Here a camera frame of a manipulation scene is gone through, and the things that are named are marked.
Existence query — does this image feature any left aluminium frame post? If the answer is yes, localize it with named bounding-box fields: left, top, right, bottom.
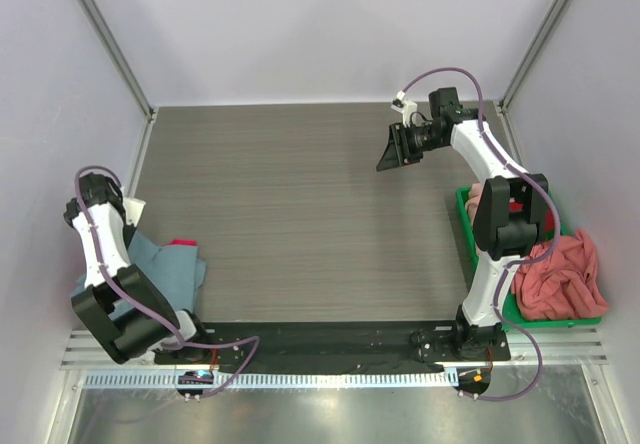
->
left=77, top=0, right=154, bottom=121

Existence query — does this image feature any green plastic tray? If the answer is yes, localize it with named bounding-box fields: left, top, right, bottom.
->
left=455, top=187, right=602, bottom=329

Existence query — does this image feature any folded magenta t shirt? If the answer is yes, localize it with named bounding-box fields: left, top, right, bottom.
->
left=164, top=239, right=198, bottom=247

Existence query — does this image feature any salmon pink t shirt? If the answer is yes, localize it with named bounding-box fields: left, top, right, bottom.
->
left=464, top=183, right=610, bottom=321

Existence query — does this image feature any blue-grey t shirt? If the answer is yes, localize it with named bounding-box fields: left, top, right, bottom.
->
left=68, top=228, right=208, bottom=325

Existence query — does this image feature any aluminium frame post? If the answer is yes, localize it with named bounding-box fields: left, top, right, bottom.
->
left=77, top=0, right=154, bottom=121
left=499, top=0, right=573, bottom=114

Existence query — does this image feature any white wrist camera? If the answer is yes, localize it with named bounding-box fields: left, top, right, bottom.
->
left=123, top=197, right=146, bottom=227
left=391, top=91, right=418, bottom=127

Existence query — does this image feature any white slotted cable duct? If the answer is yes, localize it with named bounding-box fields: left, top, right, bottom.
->
left=84, top=368, right=458, bottom=391

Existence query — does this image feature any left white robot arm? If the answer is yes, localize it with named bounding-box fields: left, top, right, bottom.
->
left=63, top=167, right=212, bottom=364

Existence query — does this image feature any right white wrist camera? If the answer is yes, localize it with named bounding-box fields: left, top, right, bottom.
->
left=391, top=91, right=418, bottom=127

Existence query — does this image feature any right aluminium frame post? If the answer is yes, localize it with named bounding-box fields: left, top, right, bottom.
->
left=499, top=0, right=573, bottom=114

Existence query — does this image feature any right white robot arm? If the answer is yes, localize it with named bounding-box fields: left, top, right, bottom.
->
left=376, top=87, right=549, bottom=365

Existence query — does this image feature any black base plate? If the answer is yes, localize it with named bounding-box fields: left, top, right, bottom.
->
left=152, top=319, right=512, bottom=376

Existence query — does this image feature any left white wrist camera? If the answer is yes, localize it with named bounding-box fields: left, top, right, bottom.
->
left=123, top=197, right=146, bottom=227

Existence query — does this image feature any dark red t shirt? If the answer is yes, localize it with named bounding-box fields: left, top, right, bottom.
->
left=509, top=200, right=555, bottom=240

